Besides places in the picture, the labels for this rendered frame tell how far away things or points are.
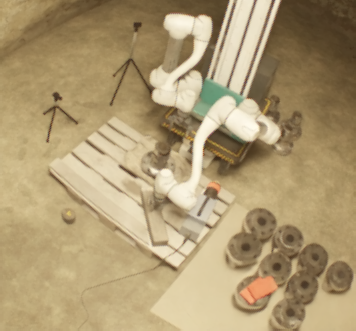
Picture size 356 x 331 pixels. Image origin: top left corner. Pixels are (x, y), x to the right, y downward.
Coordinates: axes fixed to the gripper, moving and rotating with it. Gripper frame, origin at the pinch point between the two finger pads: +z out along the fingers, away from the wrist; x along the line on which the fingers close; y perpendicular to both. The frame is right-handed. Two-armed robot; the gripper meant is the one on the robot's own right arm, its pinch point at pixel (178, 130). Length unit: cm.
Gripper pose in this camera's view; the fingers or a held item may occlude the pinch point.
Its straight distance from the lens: 314.3
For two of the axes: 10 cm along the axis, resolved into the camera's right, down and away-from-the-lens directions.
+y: 4.8, -5.8, 6.6
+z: -1.9, 6.7, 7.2
